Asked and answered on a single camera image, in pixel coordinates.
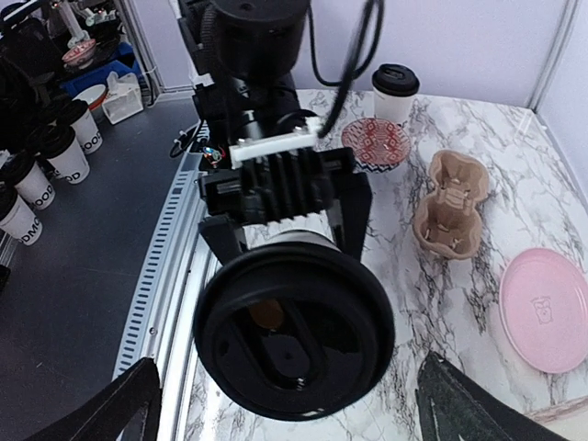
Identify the white tissue box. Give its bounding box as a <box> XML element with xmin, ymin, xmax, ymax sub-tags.
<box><xmin>101</xmin><ymin>72</ymin><xmax>143</xmax><ymax>125</ymax></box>

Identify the red patterned small bowl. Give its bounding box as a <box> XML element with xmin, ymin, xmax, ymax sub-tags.
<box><xmin>341</xmin><ymin>118</ymin><xmax>412</xmax><ymax>173</ymax></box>

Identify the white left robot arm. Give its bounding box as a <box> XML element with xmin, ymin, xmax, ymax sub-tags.
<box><xmin>179</xmin><ymin>1</ymin><xmax>384</xmax><ymax>263</ymax></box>

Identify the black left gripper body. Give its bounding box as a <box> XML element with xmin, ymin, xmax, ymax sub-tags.
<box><xmin>198</xmin><ymin>148</ymin><xmax>368</xmax><ymax>225</ymax></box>

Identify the white paper takeout bag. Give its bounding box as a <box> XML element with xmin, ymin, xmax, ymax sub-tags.
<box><xmin>526</xmin><ymin>397</ymin><xmax>588</xmax><ymax>440</ymax></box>

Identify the pink round plate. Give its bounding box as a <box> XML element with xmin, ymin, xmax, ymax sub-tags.
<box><xmin>499</xmin><ymin>248</ymin><xmax>587</xmax><ymax>374</ymax></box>

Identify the aluminium front rail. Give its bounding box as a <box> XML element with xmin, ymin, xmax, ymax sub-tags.
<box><xmin>114</xmin><ymin>154</ymin><xmax>216</xmax><ymax>440</ymax></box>

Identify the white paper coffee cup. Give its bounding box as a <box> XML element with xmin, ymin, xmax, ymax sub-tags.
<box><xmin>374</xmin><ymin>89</ymin><xmax>415</xmax><ymax>126</ymax></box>

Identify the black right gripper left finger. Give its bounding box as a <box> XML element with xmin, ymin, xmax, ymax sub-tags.
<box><xmin>31</xmin><ymin>357</ymin><xmax>162</xmax><ymax>440</ymax></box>

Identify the spare lidded cup front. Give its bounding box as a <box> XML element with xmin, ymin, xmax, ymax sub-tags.
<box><xmin>1</xmin><ymin>187</ymin><xmax>43</xmax><ymax>246</ymax></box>

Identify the spare lidded cup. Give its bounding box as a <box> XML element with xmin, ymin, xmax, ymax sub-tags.
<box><xmin>56</xmin><ymin>99</ymin><xmax>103</xmax><ymax>155</ymax></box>
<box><xmin>1</xmin><ymin>152</ymin><xmax>55</xmax><ymax>210</ymax></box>
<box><xmin>40</xmin><ymin>125</ymin><xmax>90</xmax><ymax>185</ymax></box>
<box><xmin>1</xmin><ymin>187</ymin><xmax>43</xmax><ymax>246</ymax></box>

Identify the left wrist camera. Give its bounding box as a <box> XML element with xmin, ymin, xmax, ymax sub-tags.
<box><xmin>229</xmin><ymin>117</ymin><xmax>322</xmax><ymax>169</ymax></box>

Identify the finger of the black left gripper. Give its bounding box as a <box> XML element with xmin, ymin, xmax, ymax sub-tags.
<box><xmin>198</xmin><ymin>215</ymin><xmax>248</xmax><ymax>266</ymax></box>
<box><xmin>326</xmin><ymin>176</ymin><xmax>372</xmax><ymax>261</ymax></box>

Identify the brown cardboard cup carrier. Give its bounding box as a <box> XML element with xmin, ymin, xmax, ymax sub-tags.
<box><xmin>413</xmin><ymin>150</ymin><xmax>490</xmax><ymax>260</ymax></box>

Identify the right aluminium frame post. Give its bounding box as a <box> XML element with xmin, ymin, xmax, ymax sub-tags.
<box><xmin>526</xmin><ymin>0</ymin><xmax>582</xmax><ymax>113</ymax></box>

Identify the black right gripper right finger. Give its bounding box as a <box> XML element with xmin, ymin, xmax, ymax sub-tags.
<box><xmin>415</xmin><ymin>352</ymin><xmax>563</xmax><ymax>441</ymax></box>

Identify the black plastic cup lid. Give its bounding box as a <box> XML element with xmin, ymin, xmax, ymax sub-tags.
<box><xmin>192</xmin><ymin>243</ymin><xmax>395</xmax><ymax>422</ymax></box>

